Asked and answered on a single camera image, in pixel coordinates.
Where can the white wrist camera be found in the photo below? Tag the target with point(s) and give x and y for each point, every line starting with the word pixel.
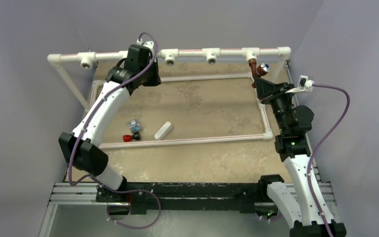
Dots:
pixel 306 84
pixel 146 43

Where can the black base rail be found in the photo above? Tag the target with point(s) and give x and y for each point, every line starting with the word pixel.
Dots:
pixel 245 198

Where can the white PVC pipe frame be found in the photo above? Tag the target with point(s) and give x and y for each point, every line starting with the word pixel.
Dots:
pixel 249 53

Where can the red and black faucet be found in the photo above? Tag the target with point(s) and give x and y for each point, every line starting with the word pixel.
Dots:
pixel 133 137

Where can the brown faucet with chrome cap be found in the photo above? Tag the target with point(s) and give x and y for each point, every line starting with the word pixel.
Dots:
pixel 257 71

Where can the white plastic pipe piece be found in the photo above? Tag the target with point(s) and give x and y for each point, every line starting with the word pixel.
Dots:
pixel 163 131

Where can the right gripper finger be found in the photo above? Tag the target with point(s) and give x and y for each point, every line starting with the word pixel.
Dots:
pixel 277 86
pixel 264 92

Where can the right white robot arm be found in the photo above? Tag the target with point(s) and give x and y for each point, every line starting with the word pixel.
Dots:
pixel 307 214

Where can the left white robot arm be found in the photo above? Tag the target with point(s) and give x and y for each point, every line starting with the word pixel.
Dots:
pixel 81 147

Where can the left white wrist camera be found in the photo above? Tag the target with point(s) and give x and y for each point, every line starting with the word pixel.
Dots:
pixel 146 43

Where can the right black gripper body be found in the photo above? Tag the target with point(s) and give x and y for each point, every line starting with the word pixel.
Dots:
pixel 281 104

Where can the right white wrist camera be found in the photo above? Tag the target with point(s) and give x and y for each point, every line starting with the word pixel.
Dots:
pixel 306 84

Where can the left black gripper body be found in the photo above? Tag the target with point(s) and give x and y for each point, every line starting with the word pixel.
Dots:
pixel 150 78

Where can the clear blue faucet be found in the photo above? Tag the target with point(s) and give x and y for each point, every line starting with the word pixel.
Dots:
pixel 134 126

